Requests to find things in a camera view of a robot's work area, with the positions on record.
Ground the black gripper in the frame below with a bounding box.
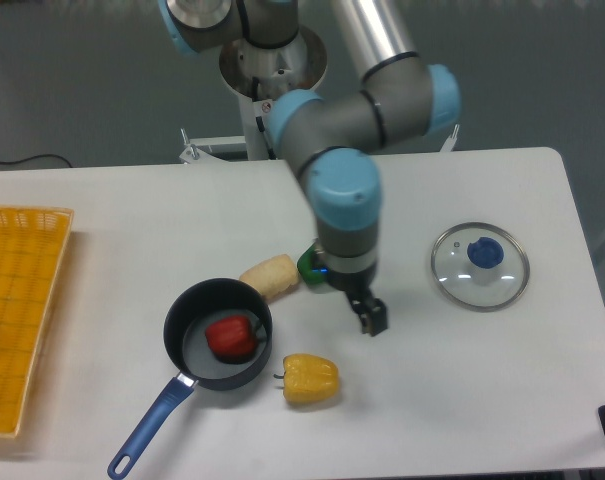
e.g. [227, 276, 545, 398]
[311, 239, 388, 336]

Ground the red bell pepper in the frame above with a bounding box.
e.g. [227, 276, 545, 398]
[205, 314, 267, 364]

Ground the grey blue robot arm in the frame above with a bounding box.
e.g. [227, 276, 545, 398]
[159, 1, 461, 336]

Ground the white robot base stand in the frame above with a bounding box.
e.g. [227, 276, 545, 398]
[179, 27, 461, 165]

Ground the green bell pepper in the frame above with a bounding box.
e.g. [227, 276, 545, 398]
[297, 243, 327, 287]

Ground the yellow bell pepper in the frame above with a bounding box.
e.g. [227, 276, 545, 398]
[275, 353, 341, 405]

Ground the beige bread roll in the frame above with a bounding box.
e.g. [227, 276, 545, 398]
[239, 254, 299, 301]

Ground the glass lid blue knob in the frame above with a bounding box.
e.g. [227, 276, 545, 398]
[430, 222, 531, 312]

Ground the yellow woven basket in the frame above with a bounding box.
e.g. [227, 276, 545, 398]
[0, 205, 74, 438]

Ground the dark pot blue handle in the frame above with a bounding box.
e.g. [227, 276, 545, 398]
[107, 278, 273, 479]

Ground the black floor cable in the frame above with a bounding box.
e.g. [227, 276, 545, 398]
[0, 153, 73, 169]

